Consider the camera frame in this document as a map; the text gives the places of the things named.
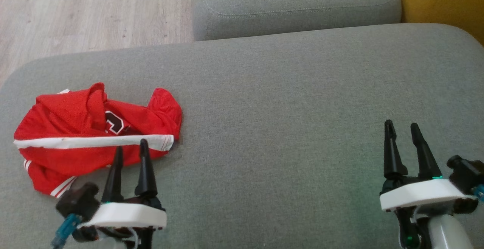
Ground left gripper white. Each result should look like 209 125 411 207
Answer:
74 139 168 249

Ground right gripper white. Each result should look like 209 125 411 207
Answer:
380 120 478 249

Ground grey sofa cushion with seam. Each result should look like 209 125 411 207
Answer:
193 0 402 41

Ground left camera cable blue plug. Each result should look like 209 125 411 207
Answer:
51 214 82 249

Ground large grey fabric sofa seat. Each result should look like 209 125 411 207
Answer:
0 23 484 249

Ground red shorts with white band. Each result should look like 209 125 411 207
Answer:
14 82 183 199

